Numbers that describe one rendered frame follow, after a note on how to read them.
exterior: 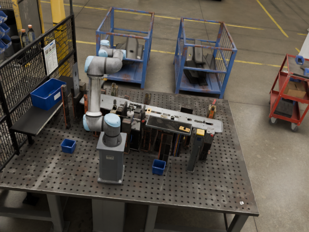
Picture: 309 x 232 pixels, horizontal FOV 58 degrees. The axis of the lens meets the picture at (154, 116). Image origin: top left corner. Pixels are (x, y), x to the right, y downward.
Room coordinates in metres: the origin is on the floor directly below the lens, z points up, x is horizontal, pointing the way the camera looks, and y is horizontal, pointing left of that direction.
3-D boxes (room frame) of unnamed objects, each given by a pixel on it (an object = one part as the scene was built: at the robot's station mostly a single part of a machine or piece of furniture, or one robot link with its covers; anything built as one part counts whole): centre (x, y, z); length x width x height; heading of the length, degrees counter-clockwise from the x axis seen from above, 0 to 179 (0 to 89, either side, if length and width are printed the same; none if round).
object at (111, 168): (1.56, 0.30, 0.90); 0.21 x 0.21 x 0.40; 2
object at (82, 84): (2.35, 0.78, 0.88); 0.08 x 0.08 x 0.36; 83
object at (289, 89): (3.76, -2.03, 0.49); 0.81 x 0.47 x 0.97; 166
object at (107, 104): (2.13, 0.04, 1.00); 1.38 x 0.22 x 0.02; 83
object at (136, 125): (1.94, 0.18, 0.94); 0.18 x 0.13 x 0.49; 83
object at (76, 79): (2.23, 0.78, 1.17); 0.12 x 0.01 x 0.34; 173
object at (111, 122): (1.56, 0.31, 1.27); 0.13 x 0.12 x 0.14; 96
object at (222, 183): (2.12, 0.36, 0.68); 2.56 x 1.61 x 0.04; 92
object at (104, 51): (2.08, 0.47, 1.56); 0.11 x 0.11 x 0.08; 6
